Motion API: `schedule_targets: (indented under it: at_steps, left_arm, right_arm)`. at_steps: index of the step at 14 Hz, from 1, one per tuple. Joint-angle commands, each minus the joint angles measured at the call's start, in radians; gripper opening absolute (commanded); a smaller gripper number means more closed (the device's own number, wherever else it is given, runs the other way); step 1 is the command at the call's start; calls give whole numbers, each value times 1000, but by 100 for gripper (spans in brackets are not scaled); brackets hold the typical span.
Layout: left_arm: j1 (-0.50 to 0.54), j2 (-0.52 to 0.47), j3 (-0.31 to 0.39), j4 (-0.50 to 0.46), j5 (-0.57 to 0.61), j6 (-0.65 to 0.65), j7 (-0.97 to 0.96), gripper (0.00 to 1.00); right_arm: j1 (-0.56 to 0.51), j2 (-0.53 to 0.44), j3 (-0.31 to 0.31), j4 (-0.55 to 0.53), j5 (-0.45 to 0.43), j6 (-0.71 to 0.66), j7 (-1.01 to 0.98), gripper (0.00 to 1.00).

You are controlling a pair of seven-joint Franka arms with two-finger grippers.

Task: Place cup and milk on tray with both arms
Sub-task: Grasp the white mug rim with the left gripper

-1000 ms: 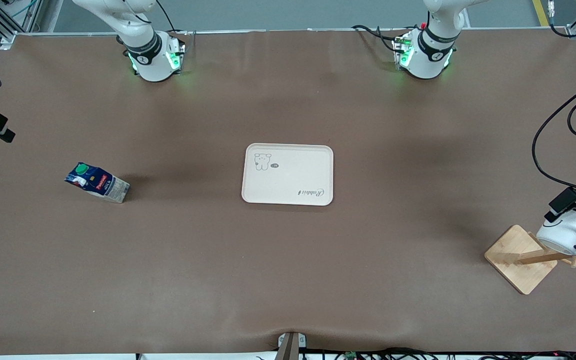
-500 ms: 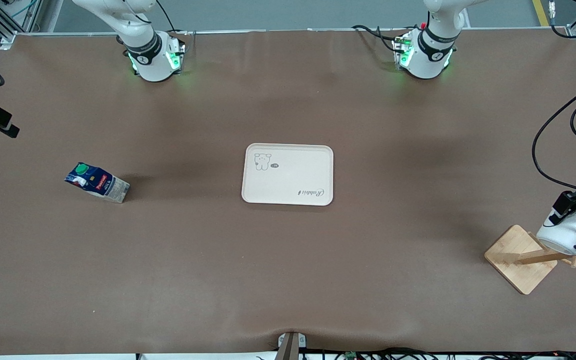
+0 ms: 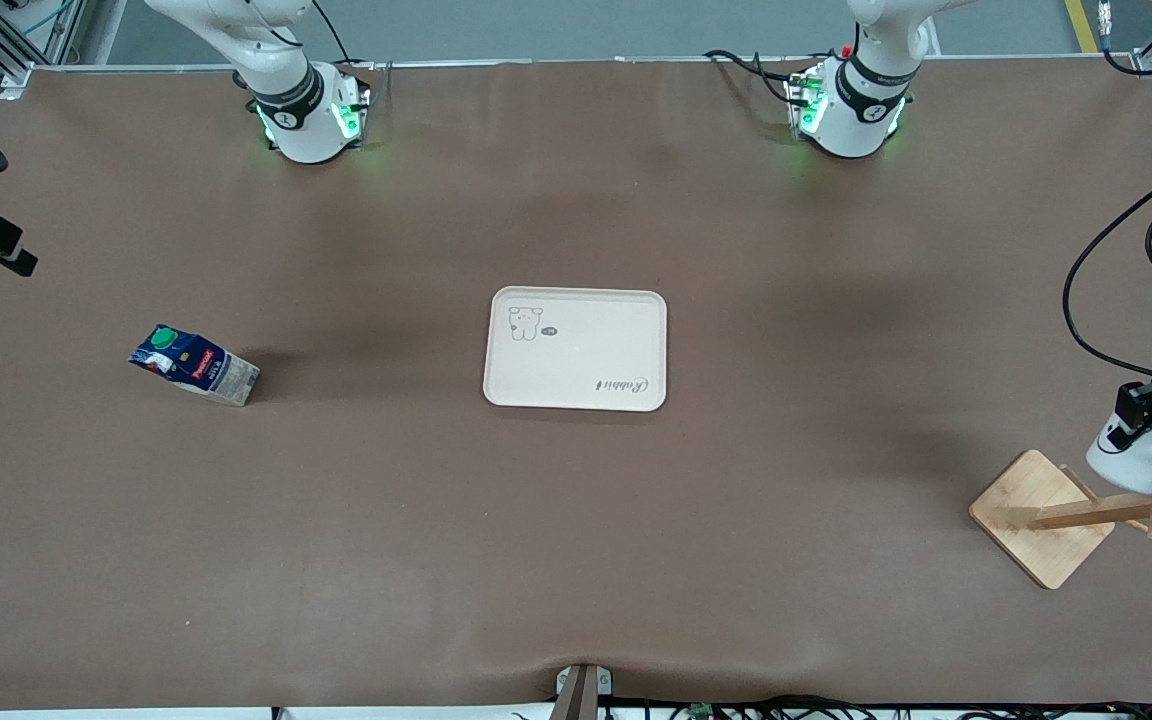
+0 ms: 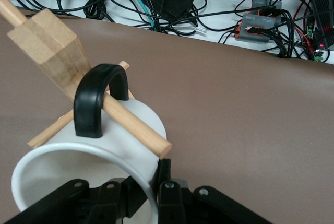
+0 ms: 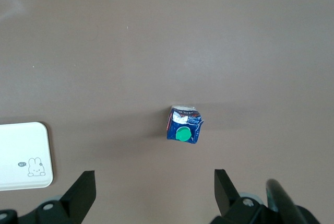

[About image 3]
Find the blue milk carton green cap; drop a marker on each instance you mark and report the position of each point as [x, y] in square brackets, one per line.
[206, 368]

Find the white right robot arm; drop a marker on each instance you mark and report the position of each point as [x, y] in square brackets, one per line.
[301, 120]

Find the white rabbit print tray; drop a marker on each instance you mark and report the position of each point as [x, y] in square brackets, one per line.
[586, 350]

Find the bamboo mug tree stand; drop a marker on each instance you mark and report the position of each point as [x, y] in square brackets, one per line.
[1036, 520]

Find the brown table cover sheet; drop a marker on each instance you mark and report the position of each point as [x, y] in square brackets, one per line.
[336, 500]

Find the small green circuit board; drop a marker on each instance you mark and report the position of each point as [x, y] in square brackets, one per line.
[702, 711]

